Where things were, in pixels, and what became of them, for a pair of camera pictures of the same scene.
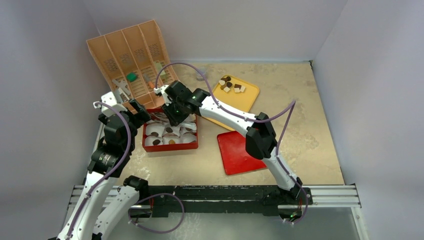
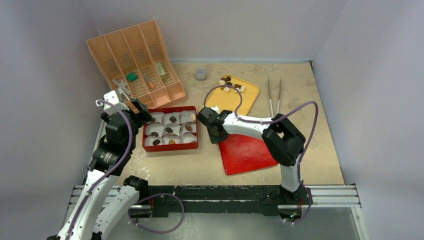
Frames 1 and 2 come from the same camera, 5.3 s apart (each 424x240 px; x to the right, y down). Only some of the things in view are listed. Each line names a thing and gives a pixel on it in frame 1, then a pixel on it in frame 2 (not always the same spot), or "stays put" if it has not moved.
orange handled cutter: (149, 82) stays put
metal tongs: (163, 118) to (270, 99)
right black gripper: (175, 117) to (214, 125)
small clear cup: (204, 71) stays put
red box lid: (235, 158) stays put
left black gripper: (140, 116) stays put
